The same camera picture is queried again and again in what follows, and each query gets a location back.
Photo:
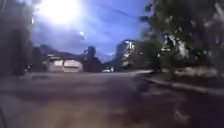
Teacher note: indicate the tall building with lit windows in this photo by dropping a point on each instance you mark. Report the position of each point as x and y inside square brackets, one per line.
[128, 53]

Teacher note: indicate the grey asphalt road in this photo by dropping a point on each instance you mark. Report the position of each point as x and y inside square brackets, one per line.
[83, 96]

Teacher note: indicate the pale low building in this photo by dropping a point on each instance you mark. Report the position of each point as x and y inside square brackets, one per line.
[65, 65]

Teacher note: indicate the pale kerb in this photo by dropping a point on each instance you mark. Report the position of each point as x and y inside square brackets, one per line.
[186, 86]

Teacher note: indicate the large dark tree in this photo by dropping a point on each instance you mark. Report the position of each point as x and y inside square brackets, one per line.
[186, 30]

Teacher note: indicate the dark building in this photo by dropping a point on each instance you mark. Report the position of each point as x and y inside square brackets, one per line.
[13, 40]

